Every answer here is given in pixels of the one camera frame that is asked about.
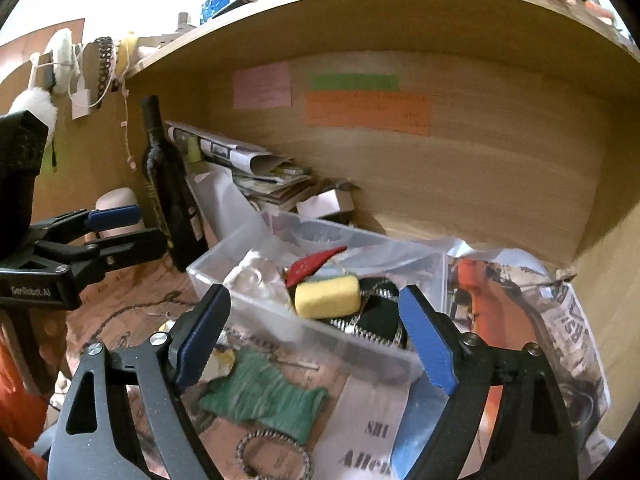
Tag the clear plastic bin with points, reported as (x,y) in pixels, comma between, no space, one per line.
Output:
(300,335)

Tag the white paper tag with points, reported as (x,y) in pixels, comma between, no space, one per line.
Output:
(81,104)

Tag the stack of papers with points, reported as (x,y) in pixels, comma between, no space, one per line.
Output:
(280,187)

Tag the white printed paper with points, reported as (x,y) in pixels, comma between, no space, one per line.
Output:
(360,420)

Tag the pink cup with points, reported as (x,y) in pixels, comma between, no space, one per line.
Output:
(117,197)

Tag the small white box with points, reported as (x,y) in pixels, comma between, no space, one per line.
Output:
(322,202)

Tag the orange cloth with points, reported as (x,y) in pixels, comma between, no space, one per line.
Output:
(20,410)

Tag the yellow sponge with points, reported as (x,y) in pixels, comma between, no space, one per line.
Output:
(327,296)

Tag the plastic bag with orange item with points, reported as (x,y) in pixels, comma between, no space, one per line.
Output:
(575,330)

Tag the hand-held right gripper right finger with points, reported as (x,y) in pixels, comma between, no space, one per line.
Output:
(425,340)

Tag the red felt piece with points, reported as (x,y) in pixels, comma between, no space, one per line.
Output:
(307,266)

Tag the dark wine bottle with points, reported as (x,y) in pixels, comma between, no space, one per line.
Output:
(170,200)

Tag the clear plastic bag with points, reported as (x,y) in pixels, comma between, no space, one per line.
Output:
(225,205)

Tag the wooden shelf unit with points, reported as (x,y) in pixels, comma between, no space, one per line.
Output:
(450,185)

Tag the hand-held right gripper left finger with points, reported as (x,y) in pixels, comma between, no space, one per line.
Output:
(200,340)

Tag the rolled newspaper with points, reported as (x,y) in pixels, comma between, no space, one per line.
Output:
(225,150)

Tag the pink paper note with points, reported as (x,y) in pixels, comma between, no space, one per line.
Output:
(262,86)

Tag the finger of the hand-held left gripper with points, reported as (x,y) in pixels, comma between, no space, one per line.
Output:
(130,247)
(112,216)

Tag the green knitted cloth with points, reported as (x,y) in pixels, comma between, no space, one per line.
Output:
(265,395)

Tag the black white woven band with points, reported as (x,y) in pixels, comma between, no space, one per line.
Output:
(105,60)

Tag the white fluffy pom-pom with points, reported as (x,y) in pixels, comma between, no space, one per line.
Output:
(64,60)
(35,105)

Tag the yellow soft item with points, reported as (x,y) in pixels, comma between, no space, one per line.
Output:
(126,52)

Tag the white soft item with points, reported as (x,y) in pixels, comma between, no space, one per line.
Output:
(260,272)

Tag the orange paper note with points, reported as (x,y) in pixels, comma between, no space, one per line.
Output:
(367,112)

